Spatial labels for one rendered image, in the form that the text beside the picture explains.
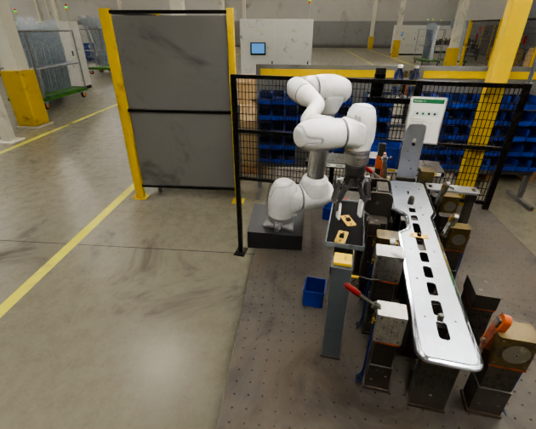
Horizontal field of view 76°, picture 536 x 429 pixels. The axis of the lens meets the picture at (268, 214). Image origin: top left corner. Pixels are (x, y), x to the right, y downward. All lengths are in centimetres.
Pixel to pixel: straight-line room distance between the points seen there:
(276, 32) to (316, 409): 783
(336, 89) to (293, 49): 671
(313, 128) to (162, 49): 291
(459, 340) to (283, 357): 63
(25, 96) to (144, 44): 497
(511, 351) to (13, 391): 247
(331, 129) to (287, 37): 733
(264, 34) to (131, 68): 488
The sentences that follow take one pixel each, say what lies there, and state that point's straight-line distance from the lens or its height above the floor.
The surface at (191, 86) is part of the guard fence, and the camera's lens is 385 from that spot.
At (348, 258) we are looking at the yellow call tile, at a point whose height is 116.
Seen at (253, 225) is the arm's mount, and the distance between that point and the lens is 202.
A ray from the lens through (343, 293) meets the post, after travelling 124.
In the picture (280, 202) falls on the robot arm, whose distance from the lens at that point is 191.
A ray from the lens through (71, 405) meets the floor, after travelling 243.
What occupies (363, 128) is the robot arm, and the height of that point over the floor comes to 155.
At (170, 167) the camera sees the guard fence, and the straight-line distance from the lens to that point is 418.
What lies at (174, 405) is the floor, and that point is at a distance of 223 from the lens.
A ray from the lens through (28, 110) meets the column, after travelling 867.
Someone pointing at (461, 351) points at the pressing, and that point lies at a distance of 124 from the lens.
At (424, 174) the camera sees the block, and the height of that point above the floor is 104.
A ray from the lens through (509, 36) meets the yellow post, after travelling 264.
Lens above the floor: 184
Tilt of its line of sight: 29 degrees down
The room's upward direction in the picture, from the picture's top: straight up
